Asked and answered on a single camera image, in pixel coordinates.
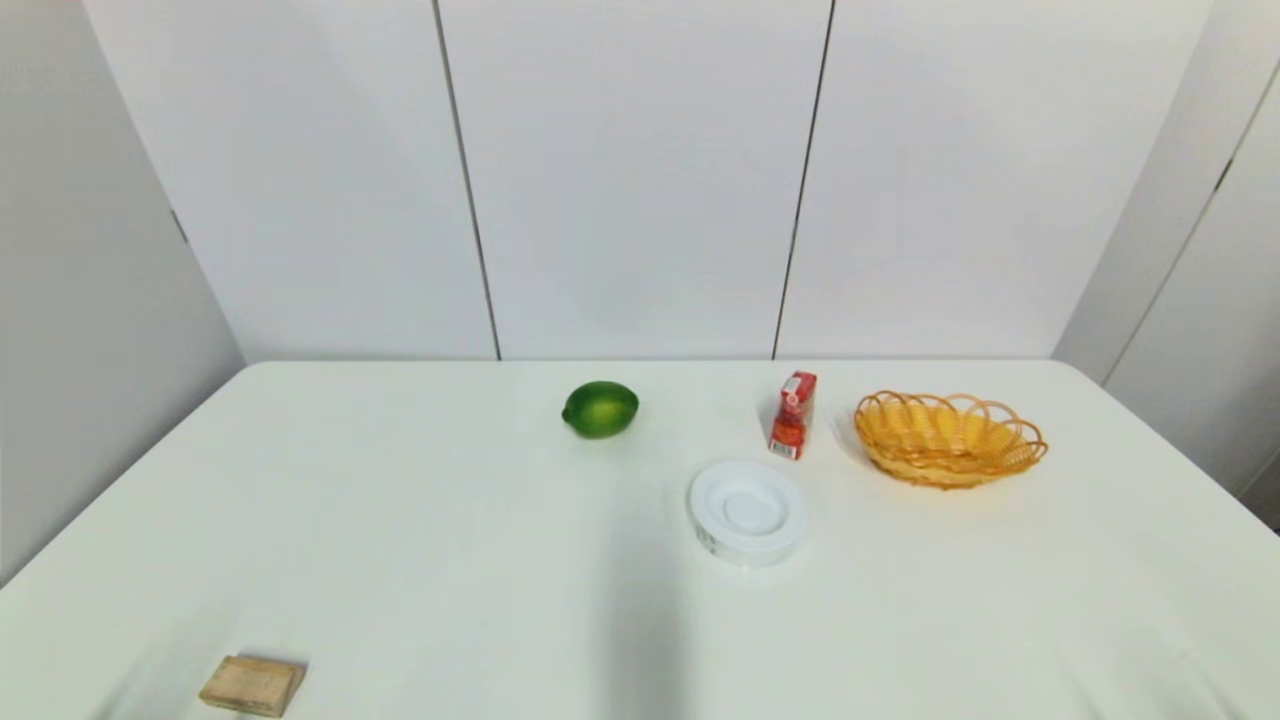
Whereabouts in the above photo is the orange woven basket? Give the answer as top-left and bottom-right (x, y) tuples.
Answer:
(853, 390), (1050, 491)

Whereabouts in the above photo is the red milk carton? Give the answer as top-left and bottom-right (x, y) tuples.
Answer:
(768, 371), (818, 461)

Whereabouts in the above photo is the white round bowl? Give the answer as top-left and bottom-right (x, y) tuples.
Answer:
(687, 459), (809, 569)

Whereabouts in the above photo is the green lime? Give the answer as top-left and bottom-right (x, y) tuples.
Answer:
(561, 380), (640, 440)

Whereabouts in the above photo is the small wooden block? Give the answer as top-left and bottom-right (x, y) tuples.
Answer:
(198, 655), (308, 719)

